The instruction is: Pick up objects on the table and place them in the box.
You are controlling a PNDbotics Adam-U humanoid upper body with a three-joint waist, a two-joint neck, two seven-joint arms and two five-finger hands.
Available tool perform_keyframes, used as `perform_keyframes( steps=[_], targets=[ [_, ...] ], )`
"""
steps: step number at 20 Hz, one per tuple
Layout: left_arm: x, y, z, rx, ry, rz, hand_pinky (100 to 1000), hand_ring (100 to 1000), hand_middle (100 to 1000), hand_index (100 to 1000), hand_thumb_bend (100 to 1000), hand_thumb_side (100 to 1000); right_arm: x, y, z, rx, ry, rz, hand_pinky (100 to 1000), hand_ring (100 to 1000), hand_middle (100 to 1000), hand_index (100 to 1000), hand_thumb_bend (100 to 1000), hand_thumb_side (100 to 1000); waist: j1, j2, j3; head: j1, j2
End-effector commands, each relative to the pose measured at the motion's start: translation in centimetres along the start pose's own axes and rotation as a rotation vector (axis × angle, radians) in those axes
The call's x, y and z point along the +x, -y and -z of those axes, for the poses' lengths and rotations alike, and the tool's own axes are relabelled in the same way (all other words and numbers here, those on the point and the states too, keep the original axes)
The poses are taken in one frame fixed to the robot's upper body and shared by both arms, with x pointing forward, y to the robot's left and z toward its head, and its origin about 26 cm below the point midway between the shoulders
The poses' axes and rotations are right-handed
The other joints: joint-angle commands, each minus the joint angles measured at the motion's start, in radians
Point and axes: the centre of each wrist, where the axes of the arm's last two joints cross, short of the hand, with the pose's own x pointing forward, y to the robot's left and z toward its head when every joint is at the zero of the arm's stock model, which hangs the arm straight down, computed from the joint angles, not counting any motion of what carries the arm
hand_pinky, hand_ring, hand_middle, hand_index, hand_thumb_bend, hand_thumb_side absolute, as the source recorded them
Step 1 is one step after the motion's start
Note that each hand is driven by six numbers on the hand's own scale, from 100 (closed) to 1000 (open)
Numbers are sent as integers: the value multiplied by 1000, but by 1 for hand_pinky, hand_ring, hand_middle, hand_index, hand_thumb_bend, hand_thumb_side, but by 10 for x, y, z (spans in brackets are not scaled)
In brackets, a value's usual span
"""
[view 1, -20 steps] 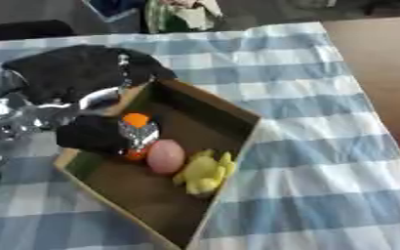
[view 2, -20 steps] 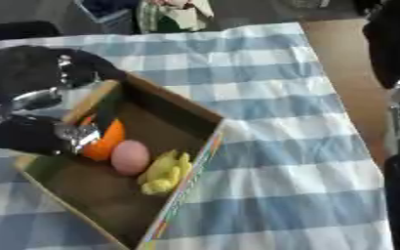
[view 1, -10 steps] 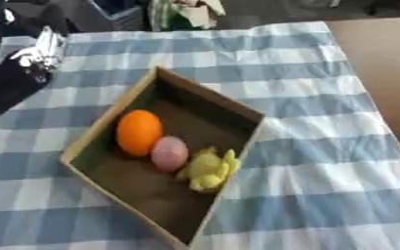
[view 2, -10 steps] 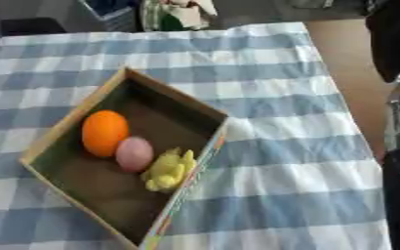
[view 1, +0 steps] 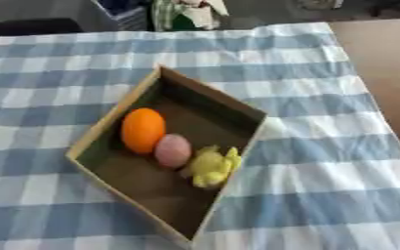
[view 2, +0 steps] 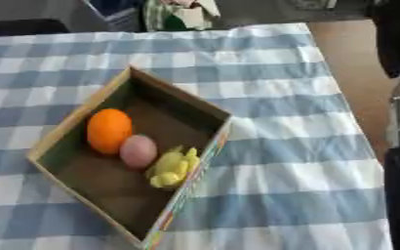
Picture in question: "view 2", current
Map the tan cardboard box brown inside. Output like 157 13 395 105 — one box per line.
25 65 234 250

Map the yellow soft toy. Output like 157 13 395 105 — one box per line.
145 146 202 189

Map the pink toy ball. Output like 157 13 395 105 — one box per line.
118 134 161 170

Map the green and white bag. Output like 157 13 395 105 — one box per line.
141 0 222 32

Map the orange toy fruit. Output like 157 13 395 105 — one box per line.
85 107 136 155

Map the blue storage bin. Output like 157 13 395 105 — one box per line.
82 0 149 32

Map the black chair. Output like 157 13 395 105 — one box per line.
0 18 72 37

